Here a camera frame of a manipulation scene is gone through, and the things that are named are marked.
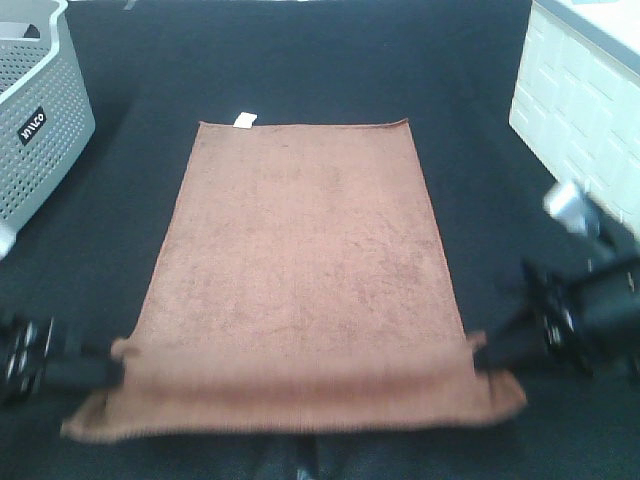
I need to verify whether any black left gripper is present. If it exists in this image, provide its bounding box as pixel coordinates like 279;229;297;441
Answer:
1;316;124;403

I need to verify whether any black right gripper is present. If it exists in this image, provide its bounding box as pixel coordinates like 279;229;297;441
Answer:
473;260;594;378

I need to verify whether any brown microfibre towel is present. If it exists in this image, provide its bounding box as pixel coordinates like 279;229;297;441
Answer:
61;120;527;443

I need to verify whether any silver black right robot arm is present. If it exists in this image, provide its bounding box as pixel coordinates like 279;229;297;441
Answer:
473;181;639;381

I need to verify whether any white woven-pattern storage bin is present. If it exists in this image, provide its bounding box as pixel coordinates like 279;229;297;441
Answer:
509;1;639;233

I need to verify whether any grey perforated plastic basket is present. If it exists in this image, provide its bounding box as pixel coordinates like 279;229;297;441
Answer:
1;1;95;233

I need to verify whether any black table cloth mat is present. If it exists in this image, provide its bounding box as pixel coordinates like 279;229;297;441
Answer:
1;1;639;479

